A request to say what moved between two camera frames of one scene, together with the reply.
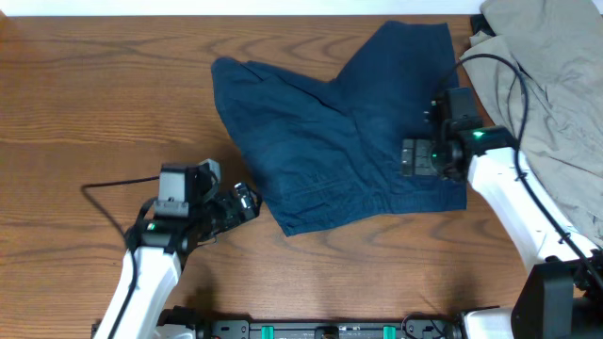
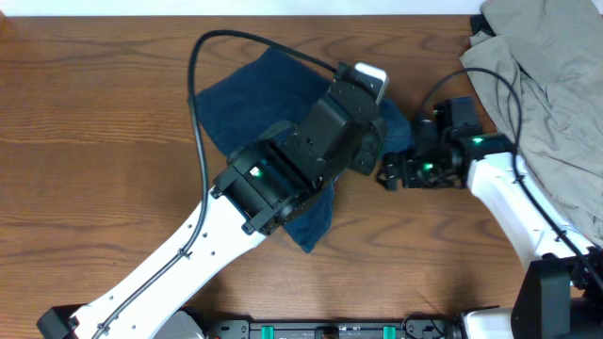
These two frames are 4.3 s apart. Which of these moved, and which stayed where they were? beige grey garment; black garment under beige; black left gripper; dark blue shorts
Moved: dark blue shorts; black left gripper
Stayed: beige grey garment; black garment under beige
